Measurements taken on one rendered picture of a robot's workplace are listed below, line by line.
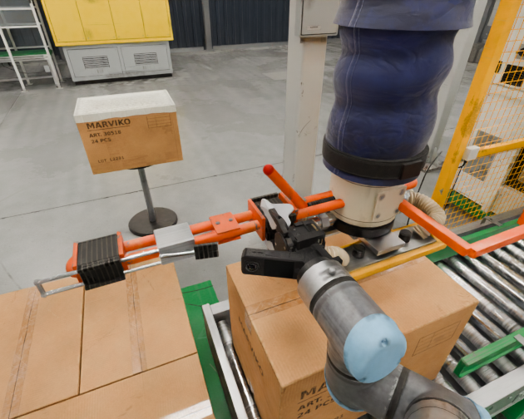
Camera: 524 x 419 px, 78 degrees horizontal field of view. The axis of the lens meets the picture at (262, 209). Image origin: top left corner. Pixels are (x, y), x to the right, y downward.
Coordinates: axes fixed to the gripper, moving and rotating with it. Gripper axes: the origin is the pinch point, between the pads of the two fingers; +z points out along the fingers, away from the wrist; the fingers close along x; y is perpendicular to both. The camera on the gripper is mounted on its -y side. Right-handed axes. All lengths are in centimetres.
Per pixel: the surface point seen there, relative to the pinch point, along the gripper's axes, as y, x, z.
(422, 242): 38.2, -10.5, -12.0
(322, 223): 15.1, -4.8, -1.6
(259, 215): -1.6, 2.7, -2.4
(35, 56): -147, -65, 720
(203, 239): -13.6, 0.7, -2.7
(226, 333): -5, -69, 22
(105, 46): -23, -56, 726
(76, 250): -35.9, 2.3, 1.3
